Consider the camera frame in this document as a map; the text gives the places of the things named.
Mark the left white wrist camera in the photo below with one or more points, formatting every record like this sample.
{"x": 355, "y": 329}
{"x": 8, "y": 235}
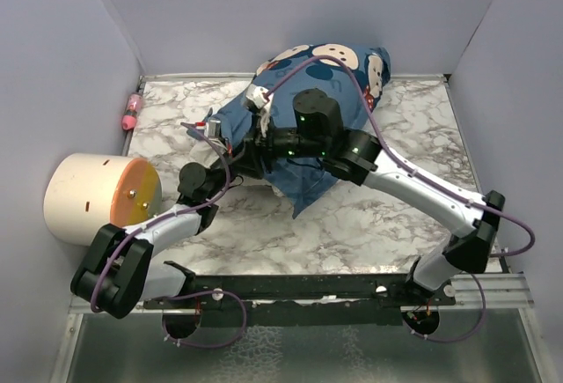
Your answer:
{"x": 213, "y": 132}

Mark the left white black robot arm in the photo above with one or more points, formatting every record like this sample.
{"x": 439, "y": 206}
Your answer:
{"x": 116, "y": 272}

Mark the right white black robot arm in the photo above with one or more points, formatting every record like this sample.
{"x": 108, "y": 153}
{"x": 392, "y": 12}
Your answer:
{"x": 404, "y": 180}

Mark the cream cylinder with orange lid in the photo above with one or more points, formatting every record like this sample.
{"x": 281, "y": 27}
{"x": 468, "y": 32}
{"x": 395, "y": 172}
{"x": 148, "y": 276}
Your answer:
{"x": 88, "y": 191}

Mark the blue lettered pillowcase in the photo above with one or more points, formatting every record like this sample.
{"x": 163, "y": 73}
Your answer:
{"x": 352, "y": 75}

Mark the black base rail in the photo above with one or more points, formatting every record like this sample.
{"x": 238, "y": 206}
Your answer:
{"x": 223, "y": 301}

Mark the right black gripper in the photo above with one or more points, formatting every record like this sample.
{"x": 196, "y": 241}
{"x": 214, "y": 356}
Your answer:
{"x": 246, "y": 162}

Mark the aluminium frame rail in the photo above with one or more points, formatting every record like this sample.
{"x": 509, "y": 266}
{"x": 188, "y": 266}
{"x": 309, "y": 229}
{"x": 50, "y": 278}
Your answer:
{"x": 502, "y": 291}

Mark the white pillow with red logo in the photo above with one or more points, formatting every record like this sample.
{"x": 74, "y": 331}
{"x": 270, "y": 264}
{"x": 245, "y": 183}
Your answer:
{"x": 204, "y": 154}

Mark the pink small bottle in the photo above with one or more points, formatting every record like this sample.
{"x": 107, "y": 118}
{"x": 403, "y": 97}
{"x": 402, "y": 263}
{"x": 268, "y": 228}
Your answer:
{"x": 132, "y": 110}

